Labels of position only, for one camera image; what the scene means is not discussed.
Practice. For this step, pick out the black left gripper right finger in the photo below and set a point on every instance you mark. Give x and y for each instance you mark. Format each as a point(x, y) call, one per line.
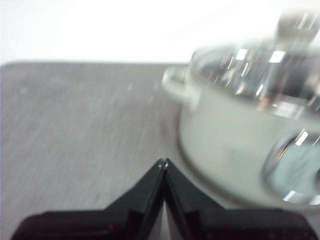
point(212, 225)

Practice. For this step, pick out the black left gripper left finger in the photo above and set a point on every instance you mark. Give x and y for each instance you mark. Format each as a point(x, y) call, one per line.
point(120, 220)

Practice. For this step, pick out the glass lid with green knob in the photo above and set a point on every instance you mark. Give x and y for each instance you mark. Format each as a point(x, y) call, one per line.
point(250, 65)

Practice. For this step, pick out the pale green electric pot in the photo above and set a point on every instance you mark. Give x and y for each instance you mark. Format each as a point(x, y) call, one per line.
point(215, 125)

